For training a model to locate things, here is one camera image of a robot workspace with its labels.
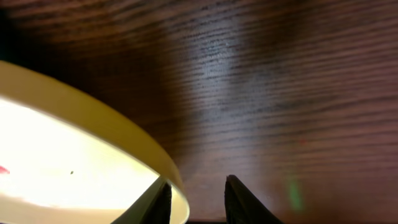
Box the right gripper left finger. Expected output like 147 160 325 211
112 177 172 224

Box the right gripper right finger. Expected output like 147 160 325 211
224 175 283 224

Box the green plate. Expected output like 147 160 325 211
1 61 190 223

